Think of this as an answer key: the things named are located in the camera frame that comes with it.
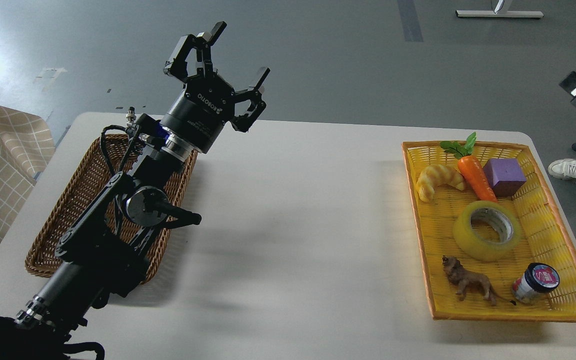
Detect yellow tape roll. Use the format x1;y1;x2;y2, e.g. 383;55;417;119
452;200;522;262

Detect brown wicker basket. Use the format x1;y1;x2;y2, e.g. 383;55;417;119
24;133;198;284

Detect white sneaker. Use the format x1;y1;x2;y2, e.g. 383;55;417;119
547;158;576;181

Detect yellow plastic basket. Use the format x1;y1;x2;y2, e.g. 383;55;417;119
402;140;576;322

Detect toy croissant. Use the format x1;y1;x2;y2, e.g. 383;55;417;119
414;164;466;202

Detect toy carrot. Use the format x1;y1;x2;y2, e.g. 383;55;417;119
439;132;498;203

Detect small jar with dark lid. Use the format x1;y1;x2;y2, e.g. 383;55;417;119
510;262;561;305

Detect purple foam cube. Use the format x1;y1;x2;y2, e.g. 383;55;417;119
483;158;527;198

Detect white stand base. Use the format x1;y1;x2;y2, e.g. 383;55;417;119
455;0;544;19

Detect brown toy lion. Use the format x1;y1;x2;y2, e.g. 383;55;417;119
441;255;517;306

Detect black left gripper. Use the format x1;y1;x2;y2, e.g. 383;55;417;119
160;21;271;154

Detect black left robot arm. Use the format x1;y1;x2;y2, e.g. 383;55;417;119
0;22;270;360

